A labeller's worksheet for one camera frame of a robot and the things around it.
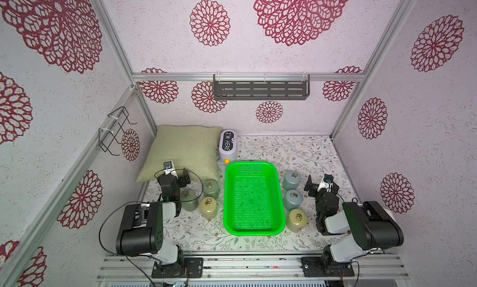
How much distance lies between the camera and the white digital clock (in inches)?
40.3

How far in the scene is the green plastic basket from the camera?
2.75 ft

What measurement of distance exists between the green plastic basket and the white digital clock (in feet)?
0.10
